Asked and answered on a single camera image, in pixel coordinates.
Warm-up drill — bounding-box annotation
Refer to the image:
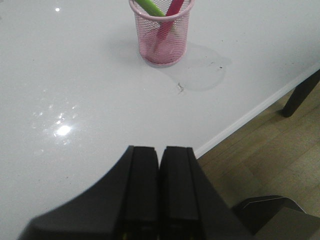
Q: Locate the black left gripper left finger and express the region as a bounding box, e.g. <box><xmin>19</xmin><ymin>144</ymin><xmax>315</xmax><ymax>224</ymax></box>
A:
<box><xmin>19</xmin><ymin>145</ymin><xmax>159</xmax><ymax>240</ymax></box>

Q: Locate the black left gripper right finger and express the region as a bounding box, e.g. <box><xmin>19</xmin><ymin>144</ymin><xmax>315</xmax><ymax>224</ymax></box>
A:
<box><xmin>159</xmin><ymin>146</ymin><xmax>254</xmax><ymax>240</ymax></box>

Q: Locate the pink marker pen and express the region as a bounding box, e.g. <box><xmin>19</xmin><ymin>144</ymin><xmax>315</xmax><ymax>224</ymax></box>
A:
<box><xmin>153</xmin><ymin>0</ymin><xmax>184</xmax><ymax>53</ymax></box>

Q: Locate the green marker pen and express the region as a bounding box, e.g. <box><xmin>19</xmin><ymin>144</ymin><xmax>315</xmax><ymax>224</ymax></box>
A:
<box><xmin>136</xmin><ymin>0</ymin><xmax>176</xmax><ymax>33</ymax></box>

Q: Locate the pink mesh pen holder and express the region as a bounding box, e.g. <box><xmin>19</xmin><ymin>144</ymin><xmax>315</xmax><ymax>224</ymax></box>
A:
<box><xmin>128</xmin><ymin>0</ymin><xmax>195</xmax><ymax>67</ymax></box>

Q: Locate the grey metal base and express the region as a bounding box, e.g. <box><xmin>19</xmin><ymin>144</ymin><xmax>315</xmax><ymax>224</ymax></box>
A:
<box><xmin>232</xmin><ymin>195</ymin><xmax>320</xmax><ymax>240</ymax></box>

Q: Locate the dark table leg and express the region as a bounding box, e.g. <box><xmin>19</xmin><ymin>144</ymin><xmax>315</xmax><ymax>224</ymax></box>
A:
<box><xmin>281</xmin><ymin>70</ymin><xmax>320</xmax><ymax>118</ymax></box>

